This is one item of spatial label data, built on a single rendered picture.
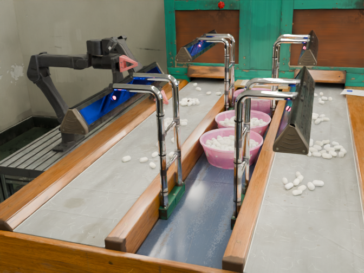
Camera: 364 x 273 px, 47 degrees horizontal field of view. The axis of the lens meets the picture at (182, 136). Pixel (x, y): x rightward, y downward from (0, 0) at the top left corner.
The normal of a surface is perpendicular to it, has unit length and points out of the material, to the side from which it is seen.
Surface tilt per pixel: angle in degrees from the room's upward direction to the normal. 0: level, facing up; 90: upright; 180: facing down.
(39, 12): 90
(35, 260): 91
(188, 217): 0
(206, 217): 0
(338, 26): 90
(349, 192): 0
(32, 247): 90
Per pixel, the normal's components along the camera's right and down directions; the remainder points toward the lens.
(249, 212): -0.04, -0.93
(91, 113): 0.79, -0.43
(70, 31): -0.29, 0.36
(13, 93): 0.96, 0.07
